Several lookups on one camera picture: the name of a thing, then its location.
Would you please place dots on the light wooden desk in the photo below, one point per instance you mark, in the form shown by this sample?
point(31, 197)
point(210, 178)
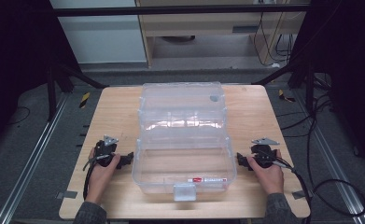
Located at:
point(202, 25)

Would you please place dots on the black metal stand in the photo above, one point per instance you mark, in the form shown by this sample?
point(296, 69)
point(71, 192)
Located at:
point(51, 93)
point(309, 87)

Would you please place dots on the yellow black striped tape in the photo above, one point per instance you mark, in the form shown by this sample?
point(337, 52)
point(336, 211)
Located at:
point(84, 100)
point(285, 97)

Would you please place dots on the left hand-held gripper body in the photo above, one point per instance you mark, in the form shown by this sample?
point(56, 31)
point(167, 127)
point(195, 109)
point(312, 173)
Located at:
point(104, 152)

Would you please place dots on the person's left hand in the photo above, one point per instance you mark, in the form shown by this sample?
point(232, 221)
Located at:
point(101, 179)

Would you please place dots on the black horizontal metal bar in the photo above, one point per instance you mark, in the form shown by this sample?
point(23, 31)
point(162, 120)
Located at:
point(171, 11)

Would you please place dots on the grey tape piece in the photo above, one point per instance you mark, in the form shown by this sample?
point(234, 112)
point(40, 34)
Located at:
point(298, 194)
point(67, 194)

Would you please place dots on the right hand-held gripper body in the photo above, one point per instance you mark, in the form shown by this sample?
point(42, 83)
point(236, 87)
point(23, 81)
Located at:
point(264, 154)

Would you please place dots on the white cabinet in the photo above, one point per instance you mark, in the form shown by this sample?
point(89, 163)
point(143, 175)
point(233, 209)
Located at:
point(102, 37)

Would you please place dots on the clear plastic storage box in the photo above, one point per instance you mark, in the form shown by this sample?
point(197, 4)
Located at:
point(183, 161)

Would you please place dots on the aluminium floor rail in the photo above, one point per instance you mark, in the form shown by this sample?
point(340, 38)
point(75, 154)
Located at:
point(30, 161)
point(335, 168)

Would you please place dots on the black curtain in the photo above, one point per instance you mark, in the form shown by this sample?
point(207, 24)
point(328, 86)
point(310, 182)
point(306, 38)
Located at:
point(12, 56)
point(351, 62)

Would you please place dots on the person's right hand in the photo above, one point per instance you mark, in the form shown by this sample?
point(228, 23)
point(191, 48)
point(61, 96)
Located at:
point(269, 179)

